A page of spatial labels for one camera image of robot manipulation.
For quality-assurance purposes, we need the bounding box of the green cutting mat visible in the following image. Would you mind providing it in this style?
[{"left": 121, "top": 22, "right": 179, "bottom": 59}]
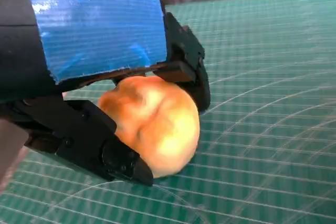
[{"left": 0, "top": 0, "right": 336, "bottom": 224}]

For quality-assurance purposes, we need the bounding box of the round bread bun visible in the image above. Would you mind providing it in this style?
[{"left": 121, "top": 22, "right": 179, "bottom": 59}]
[{"left": 97, "top": 75, "right": 201, "bottom": 179}]

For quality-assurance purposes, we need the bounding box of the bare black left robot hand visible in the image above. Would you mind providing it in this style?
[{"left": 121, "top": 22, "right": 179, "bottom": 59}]
[{"left": 0, "top": 0, "right": 211, "bottom": 187}]

